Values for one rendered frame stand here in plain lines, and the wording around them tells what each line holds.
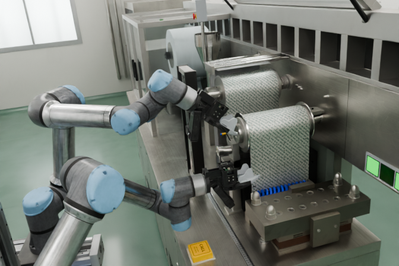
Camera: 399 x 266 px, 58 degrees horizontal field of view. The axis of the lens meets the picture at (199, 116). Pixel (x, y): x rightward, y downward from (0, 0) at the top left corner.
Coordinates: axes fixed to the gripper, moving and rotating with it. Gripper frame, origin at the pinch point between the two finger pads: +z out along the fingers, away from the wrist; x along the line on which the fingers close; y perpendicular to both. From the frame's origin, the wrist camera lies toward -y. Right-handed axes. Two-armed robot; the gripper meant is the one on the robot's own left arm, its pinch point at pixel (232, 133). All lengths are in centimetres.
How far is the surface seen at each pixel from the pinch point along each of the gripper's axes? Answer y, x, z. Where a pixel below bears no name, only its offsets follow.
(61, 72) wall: -129, 552, -45
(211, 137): -16, 69, 29
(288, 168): 0.0, -4.5, 25.6
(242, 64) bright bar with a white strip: 23.9, 25.7, -0.5
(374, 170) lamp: 16.7, -29.0, 33.3
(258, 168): -5.6, -4.5, 14.7
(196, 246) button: -38.4, -12.6, 6.5
